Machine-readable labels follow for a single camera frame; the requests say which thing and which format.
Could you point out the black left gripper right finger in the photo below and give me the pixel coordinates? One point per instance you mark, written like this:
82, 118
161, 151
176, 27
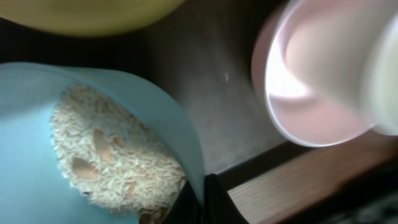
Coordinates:
219, 207

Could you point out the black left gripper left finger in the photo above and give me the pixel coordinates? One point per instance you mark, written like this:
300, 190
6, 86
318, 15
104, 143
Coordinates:
186, 209

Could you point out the rice food leftovers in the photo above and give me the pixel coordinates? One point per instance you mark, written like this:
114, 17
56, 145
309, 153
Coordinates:
110, 156

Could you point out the blue bowl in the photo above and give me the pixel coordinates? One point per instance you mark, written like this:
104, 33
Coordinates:
33, 189

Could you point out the pink bowl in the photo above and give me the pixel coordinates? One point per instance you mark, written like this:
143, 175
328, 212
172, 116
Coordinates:
329, 70

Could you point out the brown serving tray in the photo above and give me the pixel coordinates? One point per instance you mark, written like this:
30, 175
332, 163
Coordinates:
201, 56

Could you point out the yellow round plate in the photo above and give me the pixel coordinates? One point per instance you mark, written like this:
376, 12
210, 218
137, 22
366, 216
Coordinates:
87, 18

